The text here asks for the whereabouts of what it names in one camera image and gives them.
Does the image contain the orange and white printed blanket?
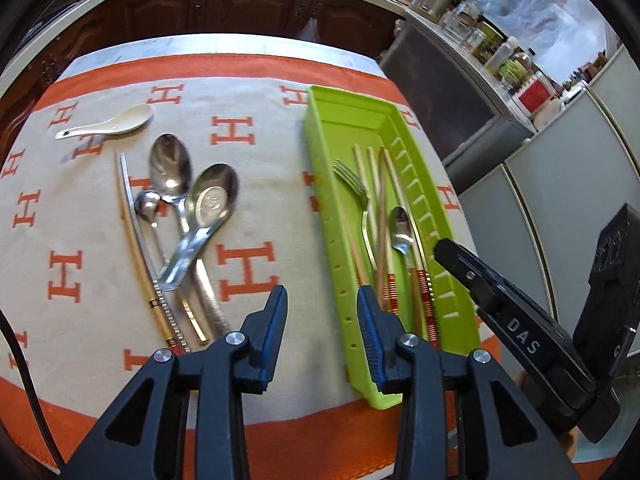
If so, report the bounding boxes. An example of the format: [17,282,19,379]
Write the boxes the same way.
[0,52,501,467]

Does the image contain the long tan chopstick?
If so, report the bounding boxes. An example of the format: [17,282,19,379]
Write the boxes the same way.
[116,154,180,356]

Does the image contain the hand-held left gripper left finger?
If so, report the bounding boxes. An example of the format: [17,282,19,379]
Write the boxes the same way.
[57,285,290,480]

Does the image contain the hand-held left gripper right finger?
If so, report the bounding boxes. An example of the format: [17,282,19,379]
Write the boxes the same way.
[357,285,581,480]

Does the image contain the flat-handled embossed metal spoon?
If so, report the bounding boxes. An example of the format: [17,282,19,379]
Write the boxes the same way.
[158,162,241,292]

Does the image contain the green label bottle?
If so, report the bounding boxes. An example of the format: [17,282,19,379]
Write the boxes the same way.
[502,49,535,86]

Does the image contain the metal fork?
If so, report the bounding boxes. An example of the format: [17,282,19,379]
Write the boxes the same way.
[333,159,379,271]

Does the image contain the dark grey appliance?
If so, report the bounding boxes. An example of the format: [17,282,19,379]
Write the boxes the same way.
[380,10,533,167]

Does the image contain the large oval metal spoon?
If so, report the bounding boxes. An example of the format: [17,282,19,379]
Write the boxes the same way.
[149,133,230,339]

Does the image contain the red container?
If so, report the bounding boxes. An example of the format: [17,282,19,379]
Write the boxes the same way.
[519,77,553,113]

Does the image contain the white ceramic spoon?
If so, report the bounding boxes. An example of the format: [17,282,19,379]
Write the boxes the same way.
[55,103,154,141]

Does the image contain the clear glass jar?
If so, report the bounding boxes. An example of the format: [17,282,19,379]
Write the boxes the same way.
[442,0,481,37]

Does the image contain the small metal teaspoon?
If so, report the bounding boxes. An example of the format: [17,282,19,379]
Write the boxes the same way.
[388,206,426,311]

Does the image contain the white chopstick red striped end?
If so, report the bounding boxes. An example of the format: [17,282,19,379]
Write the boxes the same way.
[340,204,370,290]
[381,148,441,351]
[366,146,401,316]
[352,144,391,308]

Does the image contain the dark wooden kitchen cabinet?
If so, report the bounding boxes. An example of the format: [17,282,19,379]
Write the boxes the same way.
[30,0,408,68]

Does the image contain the green plastic utensil tray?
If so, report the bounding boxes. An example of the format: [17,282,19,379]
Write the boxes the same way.
[305,85,483,409]

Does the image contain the black cable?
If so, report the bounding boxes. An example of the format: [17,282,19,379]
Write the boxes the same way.
[0,307,68,480]

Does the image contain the green label jar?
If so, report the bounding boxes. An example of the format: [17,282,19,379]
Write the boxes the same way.
[481,20,507,58]

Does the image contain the grey cabinet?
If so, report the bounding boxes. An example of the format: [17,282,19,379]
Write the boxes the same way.
[452,45,640,341]

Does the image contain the serrated metal utensil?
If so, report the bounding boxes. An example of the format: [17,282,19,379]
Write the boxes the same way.
[119,151,192,355]

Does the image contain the small long-handled metal spoon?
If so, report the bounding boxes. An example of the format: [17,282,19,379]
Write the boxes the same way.
[134,189,211,346]

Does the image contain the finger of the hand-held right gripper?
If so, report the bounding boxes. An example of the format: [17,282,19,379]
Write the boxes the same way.
[433,238,597,402]

